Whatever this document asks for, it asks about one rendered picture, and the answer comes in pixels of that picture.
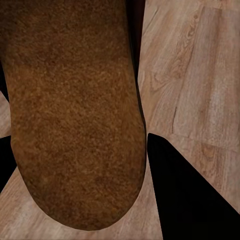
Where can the sandal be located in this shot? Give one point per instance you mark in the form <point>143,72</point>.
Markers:
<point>69,70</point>

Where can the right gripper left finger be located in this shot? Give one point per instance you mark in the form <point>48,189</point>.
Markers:
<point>7,161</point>

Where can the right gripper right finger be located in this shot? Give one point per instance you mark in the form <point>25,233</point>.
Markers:
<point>189,207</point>

